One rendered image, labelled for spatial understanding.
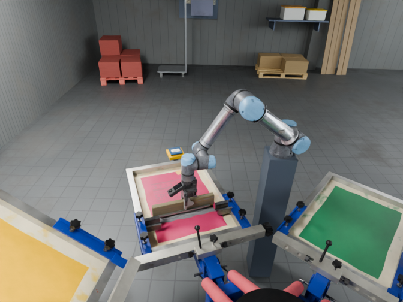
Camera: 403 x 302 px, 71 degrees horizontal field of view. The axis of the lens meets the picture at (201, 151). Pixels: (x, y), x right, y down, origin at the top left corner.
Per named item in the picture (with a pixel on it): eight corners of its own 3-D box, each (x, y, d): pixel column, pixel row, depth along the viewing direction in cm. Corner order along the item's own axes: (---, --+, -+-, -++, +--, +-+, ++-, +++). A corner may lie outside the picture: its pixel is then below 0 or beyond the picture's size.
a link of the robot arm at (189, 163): (198, 159, 152) (182, 160, 150) (197, 175, 157) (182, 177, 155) (194, 151, 158) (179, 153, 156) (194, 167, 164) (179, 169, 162)
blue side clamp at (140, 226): (134, 221, 168) (133, 212, 165) (143, 219, 170) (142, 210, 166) (143, 262, 144) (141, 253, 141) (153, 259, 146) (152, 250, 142)
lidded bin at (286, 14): (298, 18, 728) (301, 5, 712) (303, 20, 691) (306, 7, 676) (278, 17, 728) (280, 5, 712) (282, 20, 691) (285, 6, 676)
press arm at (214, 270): (199, 254, 143) (200, 248, 140) (210, 251, 145) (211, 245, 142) (211, 285, 129) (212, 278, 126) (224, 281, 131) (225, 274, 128)
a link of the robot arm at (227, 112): (234, 79, 158) (186, 147, 173) (241, 85, 149) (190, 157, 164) (249, 89, 164) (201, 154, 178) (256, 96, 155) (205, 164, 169)
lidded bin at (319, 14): (320, 18, 725) (322, 8, 712) (325, 21, 695) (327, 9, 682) (303, 18, 725) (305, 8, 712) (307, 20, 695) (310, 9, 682)
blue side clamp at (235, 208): (221, 201, 185) (222, 193, 181) (228, 199, 186) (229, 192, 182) (241, 235, 161) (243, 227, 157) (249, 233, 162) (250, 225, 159)
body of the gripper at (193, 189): (197, 198, 166) (198, 181, 160) (183, 200, 164) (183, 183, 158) (193, 189, 173) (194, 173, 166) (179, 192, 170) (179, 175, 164)
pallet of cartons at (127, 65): (108, 66, 776) (103, 33, 732) (152, 68, 777) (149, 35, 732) (89, 85, 648) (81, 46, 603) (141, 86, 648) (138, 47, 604)
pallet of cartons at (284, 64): (298, 69, 794) (301, 53, 770) (307, 79, 722) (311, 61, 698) (253, 69, 793) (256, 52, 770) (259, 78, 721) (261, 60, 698)
